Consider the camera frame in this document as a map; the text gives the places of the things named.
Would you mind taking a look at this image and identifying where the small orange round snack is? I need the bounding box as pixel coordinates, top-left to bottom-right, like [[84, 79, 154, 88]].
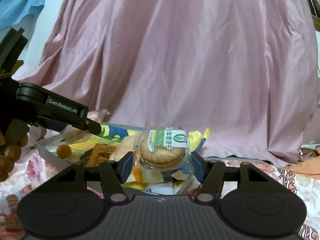
[[56, 145, 72, 159]]

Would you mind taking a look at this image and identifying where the clear cookie packet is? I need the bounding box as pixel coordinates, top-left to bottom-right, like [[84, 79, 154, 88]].
[[134, 126, 191, 173]]

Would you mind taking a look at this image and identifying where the yellow nut snack pouch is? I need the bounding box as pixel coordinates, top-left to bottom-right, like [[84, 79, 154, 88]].
[[86, 144, 117, 167]]

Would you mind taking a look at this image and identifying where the yellow orange bread packet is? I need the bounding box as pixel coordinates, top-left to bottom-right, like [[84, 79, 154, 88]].
[[109, 134, 140, 161]]

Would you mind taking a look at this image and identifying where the red spicy snack packet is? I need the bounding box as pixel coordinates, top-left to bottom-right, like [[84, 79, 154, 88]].
[[1, 213, 24, 236]]

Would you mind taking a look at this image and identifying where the person left hand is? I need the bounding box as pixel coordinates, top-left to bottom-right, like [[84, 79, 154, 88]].
[[1, 134, 29, 182]]

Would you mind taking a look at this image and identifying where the colourful drawing paper lining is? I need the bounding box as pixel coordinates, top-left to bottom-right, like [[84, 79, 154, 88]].
[[42, 124, 211, 195]]

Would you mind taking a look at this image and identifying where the grey shallow cardboard box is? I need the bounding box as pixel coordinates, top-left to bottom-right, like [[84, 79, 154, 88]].
[[35, 122, 201, 196]]

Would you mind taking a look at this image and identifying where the floral pink quilt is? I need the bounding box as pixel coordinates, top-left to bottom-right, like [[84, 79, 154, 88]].
[[10, 162, 318, 239]]

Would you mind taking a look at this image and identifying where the orange cloth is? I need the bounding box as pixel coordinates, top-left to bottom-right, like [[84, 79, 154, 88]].
[[285, 145, 320, 180]]

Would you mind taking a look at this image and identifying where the blue cloth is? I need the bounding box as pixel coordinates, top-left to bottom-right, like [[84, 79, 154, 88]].
[[1, 0, 46, 30]]

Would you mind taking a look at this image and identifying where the shiny pink satin sheet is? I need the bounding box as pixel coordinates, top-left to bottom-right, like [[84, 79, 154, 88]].
[[24, 0, 318, 167]]

